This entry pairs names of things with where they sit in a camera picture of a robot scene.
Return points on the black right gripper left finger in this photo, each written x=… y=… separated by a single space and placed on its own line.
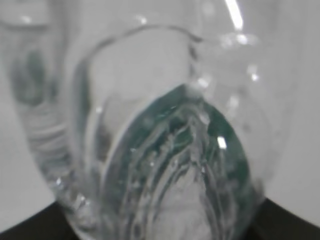
x=48 y=224

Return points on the clear water bottle green label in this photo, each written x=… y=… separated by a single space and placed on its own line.
x=154 y=119

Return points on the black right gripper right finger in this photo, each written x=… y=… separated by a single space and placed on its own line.
x=272 y=222

